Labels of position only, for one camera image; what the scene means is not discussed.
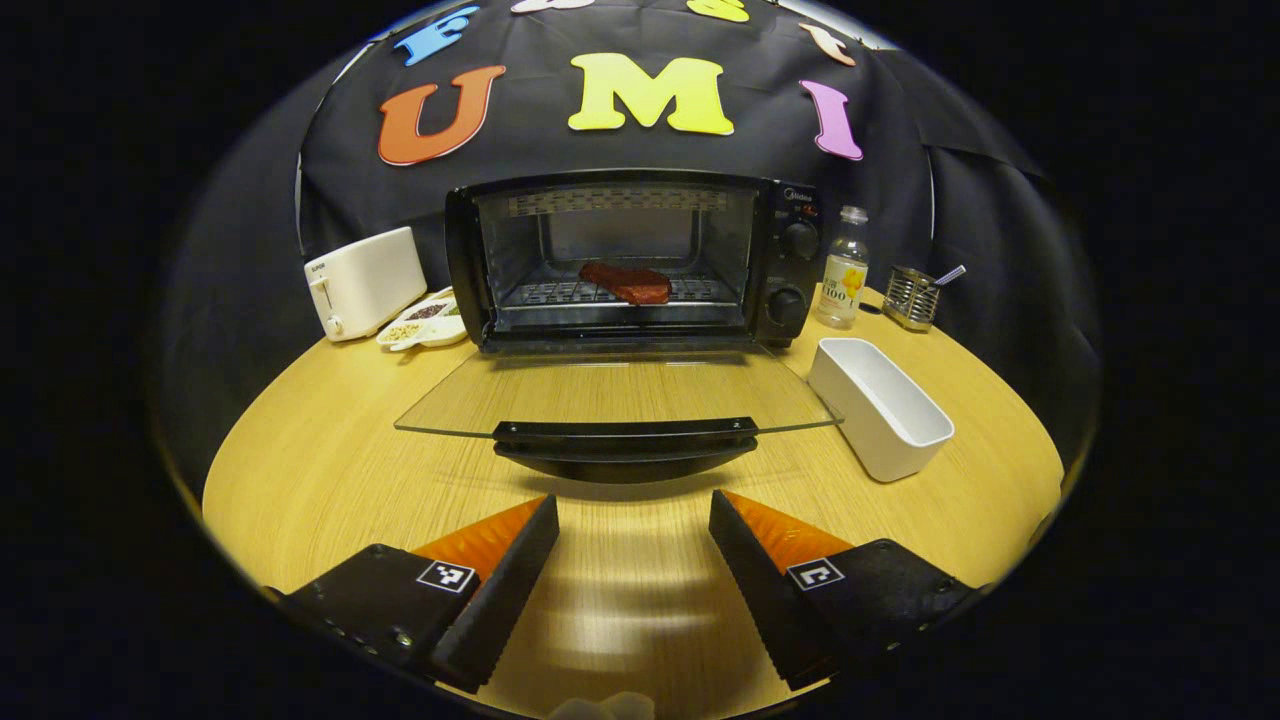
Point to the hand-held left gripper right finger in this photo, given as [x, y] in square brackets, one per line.
[765, 600]

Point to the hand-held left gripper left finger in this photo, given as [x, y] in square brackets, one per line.
[500, 600]

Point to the black electric oven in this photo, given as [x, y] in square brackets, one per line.
[790, 260]

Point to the brown meat slice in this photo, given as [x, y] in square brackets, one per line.
[628, 283]

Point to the white rectangular plastic tray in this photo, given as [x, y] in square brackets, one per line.
[900, 440]

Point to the white divided snack plate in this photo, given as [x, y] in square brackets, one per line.
[425, 325]

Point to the clear bottle with yellow label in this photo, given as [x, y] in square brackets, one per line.
[843, 285]

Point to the metal mesh holder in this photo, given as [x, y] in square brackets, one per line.
[908, 300]

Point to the white toaster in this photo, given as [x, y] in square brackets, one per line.
[365, 285]

